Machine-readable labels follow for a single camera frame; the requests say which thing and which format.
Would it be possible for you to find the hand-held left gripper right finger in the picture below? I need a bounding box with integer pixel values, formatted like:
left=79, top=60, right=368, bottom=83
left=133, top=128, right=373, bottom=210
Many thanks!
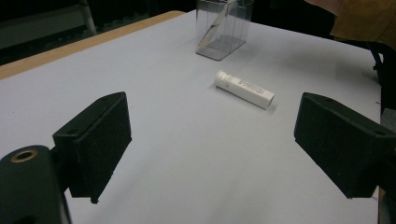
left=293, top=91, right=396, bottom=200

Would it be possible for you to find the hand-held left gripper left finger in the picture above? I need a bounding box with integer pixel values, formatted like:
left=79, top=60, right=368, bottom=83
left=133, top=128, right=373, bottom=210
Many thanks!
left=51, top=91, right=133, bottom=205

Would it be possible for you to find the white cylindrical tube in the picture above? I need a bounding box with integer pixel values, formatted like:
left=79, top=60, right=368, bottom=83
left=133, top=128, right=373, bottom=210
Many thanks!
left=213, top=69, right=276, bottom=111

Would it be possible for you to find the clear acrylic organizer box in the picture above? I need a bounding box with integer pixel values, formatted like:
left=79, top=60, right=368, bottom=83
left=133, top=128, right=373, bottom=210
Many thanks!
left=194, top=0, right=255, bottom=62

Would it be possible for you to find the clear barrel pen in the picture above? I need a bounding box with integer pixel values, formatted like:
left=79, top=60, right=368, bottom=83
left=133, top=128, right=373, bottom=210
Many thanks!
left=198, top=0, right=238, bottom=53

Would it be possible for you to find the black metal stand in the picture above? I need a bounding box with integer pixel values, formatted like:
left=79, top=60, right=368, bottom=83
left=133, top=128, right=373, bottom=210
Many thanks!
left=367, top=41, right=396, bottom=117

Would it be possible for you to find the white table cover sheet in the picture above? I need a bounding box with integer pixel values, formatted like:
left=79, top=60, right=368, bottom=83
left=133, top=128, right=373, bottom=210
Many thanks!
left=0, top=9, right=382, bottom=224

